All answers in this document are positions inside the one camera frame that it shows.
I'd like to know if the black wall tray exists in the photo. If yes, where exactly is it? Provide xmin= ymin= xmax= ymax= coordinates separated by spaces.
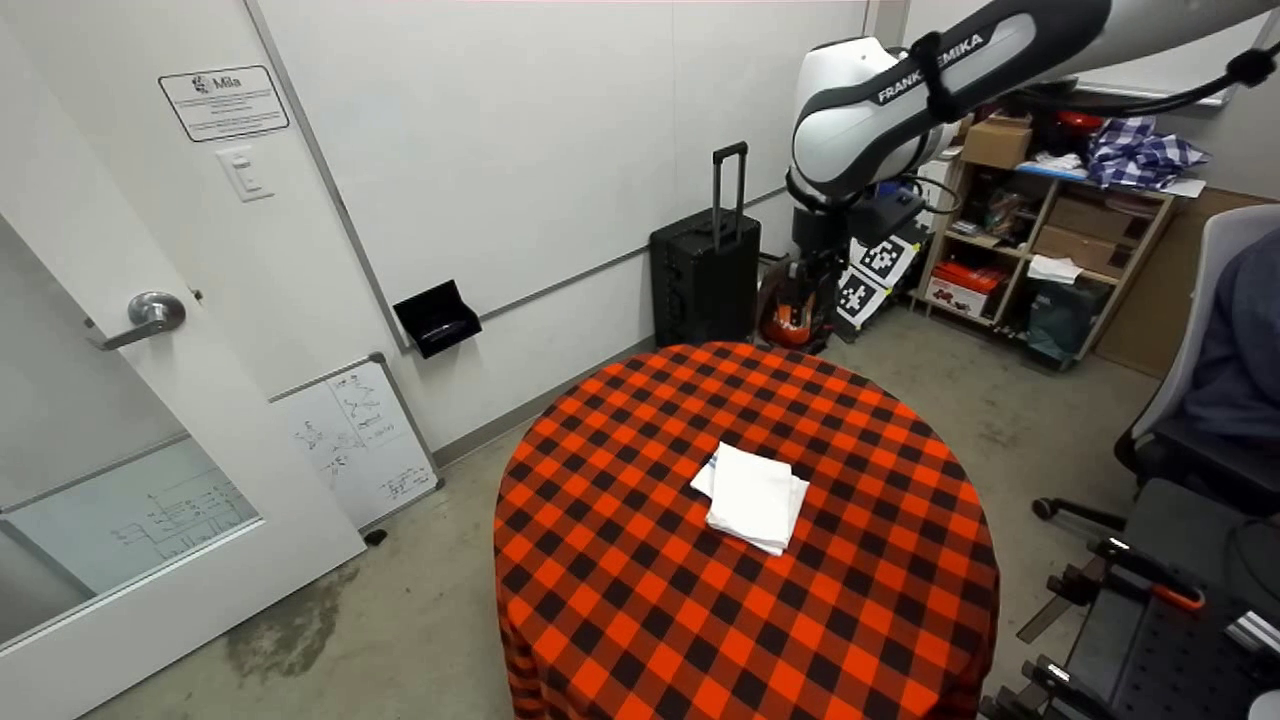
xmin=392 ymin=277 xmax=486 ymax=365

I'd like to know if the silver door lever handle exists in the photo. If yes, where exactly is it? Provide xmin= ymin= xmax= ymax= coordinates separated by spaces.
xmin=96 ymin=286 xmax=193 ymax=356

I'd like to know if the white door with glass pane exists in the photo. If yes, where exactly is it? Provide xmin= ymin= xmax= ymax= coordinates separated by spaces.
xmin=0 ymin=0 xmax=374 ymax=720

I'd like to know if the large cardboard box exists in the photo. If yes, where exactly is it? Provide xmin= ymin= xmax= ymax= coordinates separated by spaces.
xmin=1038 ymin=196 xmax=1151 ymax=279

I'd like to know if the dark blue jacket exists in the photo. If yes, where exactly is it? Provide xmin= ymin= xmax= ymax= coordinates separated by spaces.
xmin=1178 ymin=230 xmax=1280 ymax=448

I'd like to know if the black rolling suitcase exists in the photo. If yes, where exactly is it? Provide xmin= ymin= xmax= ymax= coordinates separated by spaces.
xmin=643 ymin=140 xmax=766 ymax=350

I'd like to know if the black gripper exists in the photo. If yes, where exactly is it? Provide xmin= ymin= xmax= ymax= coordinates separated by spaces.
xmin=794 ymin=196 xmax=860 ymax=319

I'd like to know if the white light switch plate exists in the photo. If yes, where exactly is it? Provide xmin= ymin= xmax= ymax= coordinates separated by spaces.
xmin=216 ymin=146 xmax=279 ymax=208

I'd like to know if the wooden storage shelf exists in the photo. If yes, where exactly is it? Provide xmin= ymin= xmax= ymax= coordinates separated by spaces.
xmin=912 ymin=125 xmax=1184 ymax=373

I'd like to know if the fiducial tag calibration board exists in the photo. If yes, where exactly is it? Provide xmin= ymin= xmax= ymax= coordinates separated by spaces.
xmin=838 ymin=230 xmax=927 ymax=334

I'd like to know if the dark green bin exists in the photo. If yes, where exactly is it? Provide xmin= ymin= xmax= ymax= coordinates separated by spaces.
xmin=1023 ymin=279 xmax=1108 ymax=373

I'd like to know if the white printed wall sign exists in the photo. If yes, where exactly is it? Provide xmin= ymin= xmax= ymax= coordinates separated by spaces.
xmin=156 ymin=61 xmax=291 ymax=146

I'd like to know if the orange black bag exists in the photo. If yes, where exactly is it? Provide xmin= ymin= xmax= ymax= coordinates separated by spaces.
xmin=757 ymin=257 xmax=839 ymax=356

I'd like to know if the red black checkered tablecloth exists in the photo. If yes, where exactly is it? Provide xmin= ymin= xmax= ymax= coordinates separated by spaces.
xmin=494 ymin=334 xmax=1003 ymax=720

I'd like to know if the white towel with blue stripes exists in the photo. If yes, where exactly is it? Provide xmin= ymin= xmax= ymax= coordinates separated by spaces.
xmin=689 ymin=440 xmax=813 ymax=559

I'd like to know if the closed cardboard box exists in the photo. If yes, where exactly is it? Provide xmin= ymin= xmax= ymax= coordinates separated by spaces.
xmin=961 ymin=116 xmax=1038 ymax=170

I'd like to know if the small leaning whiteboard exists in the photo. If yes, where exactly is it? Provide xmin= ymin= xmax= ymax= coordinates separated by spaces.
xmin=267 ymin=350 xmax=446 ymax=535

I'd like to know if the red box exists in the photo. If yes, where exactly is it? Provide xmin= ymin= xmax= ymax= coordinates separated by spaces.
xmin=927 ymin=259 xmax=1008 ymax=319

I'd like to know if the grey office chair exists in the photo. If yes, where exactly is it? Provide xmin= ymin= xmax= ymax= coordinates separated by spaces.
xmin=1113 ymin=201 xmax=1280 ymax=521

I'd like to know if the blue white patterned cloth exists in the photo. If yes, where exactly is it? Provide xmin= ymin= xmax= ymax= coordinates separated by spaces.
xmin=1080 ymin=112 xmax=1209 ymax=196

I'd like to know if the black equipment cart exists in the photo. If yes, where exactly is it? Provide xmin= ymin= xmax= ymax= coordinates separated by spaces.
xmin=975 ymin=477 xmax=1280 ymax=720

